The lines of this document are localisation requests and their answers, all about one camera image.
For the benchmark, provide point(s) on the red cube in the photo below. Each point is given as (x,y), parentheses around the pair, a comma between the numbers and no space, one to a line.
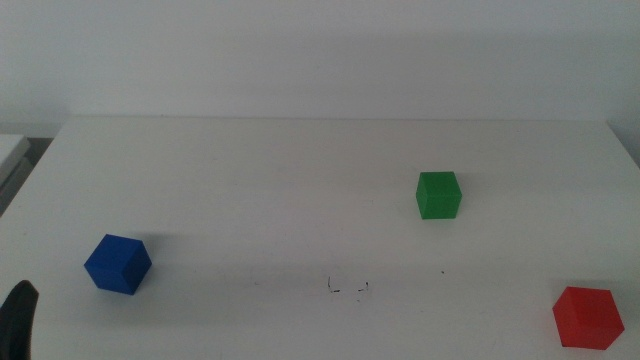
(587,320)

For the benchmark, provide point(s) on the green cube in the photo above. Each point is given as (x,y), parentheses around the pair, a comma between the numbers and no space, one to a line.
(439,196)

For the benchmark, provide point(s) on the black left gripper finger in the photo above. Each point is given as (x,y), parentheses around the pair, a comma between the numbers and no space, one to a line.
(17,320)

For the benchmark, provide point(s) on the blue cube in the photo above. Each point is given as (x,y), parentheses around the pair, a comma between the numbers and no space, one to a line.
(117,265)

